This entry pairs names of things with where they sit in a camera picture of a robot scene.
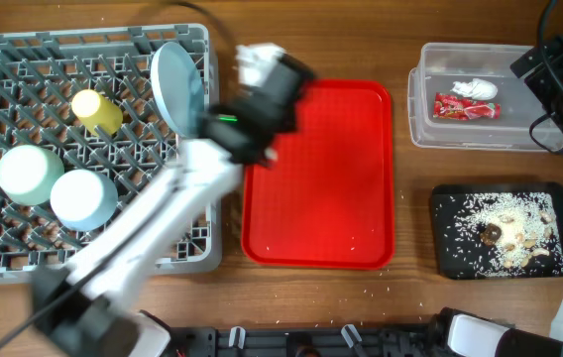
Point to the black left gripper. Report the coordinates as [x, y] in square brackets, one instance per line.
[244, 102]

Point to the white napkin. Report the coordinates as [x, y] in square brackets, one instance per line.
[477, 89]

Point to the light blue plate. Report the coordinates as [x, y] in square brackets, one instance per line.
[178, 89]

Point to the red foil wrapper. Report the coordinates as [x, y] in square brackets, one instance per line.
[452, 107]

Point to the yellow cup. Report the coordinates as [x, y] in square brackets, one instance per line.
[94, 110]

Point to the food scraps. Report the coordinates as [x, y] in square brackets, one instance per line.
[507, 233]

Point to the light blue bowl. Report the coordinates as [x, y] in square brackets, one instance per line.
[84, 200]

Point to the mint green bowl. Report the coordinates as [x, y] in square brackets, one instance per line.
[28, 174]

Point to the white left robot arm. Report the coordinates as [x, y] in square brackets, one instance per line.
[84, 307]

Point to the grey dishwasher rack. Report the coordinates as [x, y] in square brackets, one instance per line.
[40, 72]

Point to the clear plastic bin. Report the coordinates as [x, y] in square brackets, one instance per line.
[441, 65]

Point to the red plastic tray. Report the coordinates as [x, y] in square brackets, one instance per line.
[328, 201]

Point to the black plastic tray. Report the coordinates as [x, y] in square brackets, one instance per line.
[450, 198]

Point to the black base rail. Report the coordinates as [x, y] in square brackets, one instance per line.
[346, 341]

